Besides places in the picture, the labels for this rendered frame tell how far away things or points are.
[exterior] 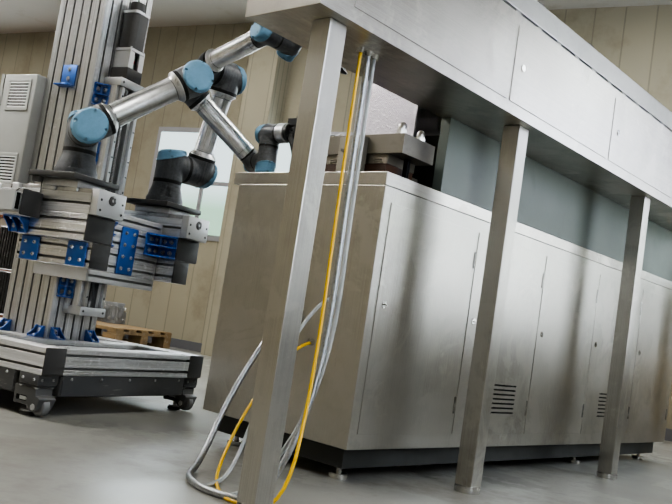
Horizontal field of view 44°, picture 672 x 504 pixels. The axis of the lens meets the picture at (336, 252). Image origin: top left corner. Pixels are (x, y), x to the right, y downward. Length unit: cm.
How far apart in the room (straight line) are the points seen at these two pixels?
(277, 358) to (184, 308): 584
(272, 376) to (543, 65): 139
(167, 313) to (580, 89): 549
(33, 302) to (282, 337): 165
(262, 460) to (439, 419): 97
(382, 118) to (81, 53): 127
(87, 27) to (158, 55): 507
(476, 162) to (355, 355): 81
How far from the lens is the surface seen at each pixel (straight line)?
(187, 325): 764
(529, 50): 266
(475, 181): 278
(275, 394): 187
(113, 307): 756
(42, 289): 331
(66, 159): 306
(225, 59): 335
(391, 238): 241
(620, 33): 662
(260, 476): 189
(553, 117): 279
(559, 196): 331
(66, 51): 352
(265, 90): 735
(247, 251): 273
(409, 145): 249
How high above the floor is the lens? 45
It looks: 5 degrees up
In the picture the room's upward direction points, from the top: 9 degrees clockwise
